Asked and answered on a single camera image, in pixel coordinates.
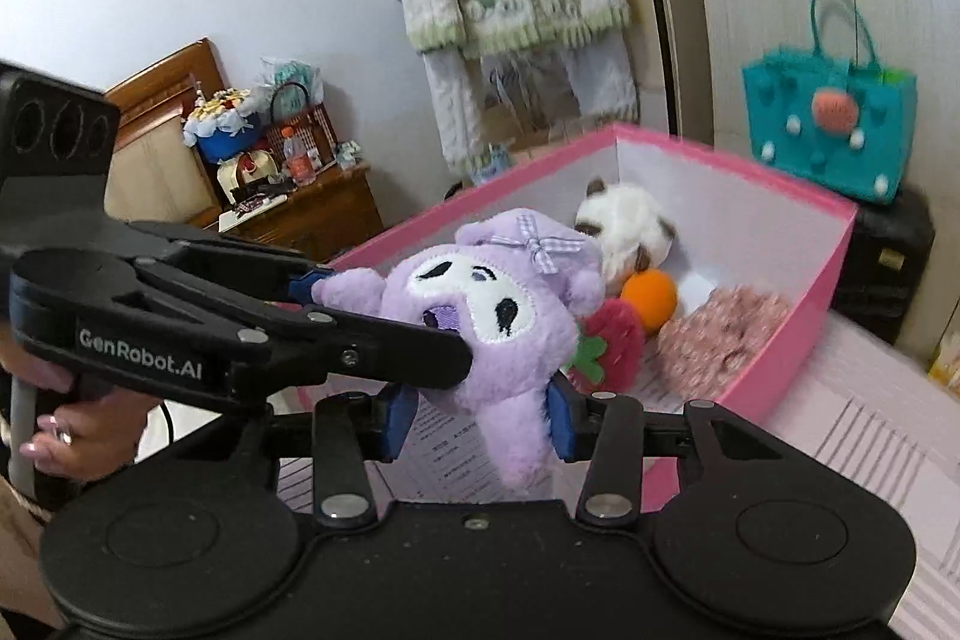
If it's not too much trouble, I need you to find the black suitcase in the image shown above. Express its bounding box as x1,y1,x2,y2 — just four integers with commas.
829,186,938,345

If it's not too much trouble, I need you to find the orange plush toy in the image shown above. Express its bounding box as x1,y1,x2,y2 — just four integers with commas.
621,269,680,336

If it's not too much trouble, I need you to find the floral fabric pouch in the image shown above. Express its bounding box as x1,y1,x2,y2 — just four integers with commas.
656,284,793,402

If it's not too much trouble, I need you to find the white panda plush toy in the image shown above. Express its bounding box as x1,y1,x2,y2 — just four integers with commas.
574,179,677,297

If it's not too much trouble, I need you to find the white knit garment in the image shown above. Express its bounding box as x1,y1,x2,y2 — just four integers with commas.
420,36,641,185

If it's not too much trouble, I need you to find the brown wicker basket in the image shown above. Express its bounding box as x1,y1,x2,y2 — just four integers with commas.
266,81,340,163

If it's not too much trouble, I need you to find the cream red small box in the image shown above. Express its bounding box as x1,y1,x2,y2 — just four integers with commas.
217,149,281,203

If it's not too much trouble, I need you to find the white printed paper sheet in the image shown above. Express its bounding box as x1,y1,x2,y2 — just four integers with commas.
375,394,526,507

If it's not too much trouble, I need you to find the purple plush toy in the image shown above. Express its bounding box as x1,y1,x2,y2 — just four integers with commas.
311,206,605,492

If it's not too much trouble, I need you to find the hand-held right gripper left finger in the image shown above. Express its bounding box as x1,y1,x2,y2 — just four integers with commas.
262,383,418,527

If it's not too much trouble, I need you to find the person's left hand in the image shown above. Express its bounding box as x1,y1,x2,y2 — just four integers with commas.
19,361,164,485

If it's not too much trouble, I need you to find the pink cardboard box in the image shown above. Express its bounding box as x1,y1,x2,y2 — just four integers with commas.
274,122,859,521

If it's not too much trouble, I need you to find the red strawberry plush toy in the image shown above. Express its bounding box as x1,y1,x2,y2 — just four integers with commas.
564,297,647,395

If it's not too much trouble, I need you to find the pink striped bedsheet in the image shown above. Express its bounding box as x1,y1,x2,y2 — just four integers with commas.
660,310,960,640

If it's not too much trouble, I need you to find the wooden headboard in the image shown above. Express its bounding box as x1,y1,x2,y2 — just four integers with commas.
101,36,230,230

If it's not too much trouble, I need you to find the black cable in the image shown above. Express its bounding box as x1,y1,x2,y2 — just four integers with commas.
154,396,178,450

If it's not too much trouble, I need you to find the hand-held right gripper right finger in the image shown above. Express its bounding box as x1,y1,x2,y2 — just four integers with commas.
546,377,788,525

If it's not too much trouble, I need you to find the crumpled plastic bag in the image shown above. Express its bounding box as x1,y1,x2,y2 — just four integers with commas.
259,55,326,106

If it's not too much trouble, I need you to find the wooden nightstand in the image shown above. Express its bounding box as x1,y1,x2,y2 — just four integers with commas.
217,160,386,263

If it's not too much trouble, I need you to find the teal felt handbag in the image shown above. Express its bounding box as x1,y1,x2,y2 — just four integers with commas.
741,0,919,206

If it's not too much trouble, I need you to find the tan clothing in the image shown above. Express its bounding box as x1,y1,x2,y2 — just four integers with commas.
0,460,68,630

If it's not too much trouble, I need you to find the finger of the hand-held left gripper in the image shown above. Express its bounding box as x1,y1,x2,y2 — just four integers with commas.
124,220,336,311
225,302,476,393

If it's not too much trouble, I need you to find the blue white flower bouquet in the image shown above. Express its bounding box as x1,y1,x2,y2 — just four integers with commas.
182,85,271,163

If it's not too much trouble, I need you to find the plastic bottle orange label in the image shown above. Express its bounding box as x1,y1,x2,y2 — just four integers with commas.
281,130,318,186

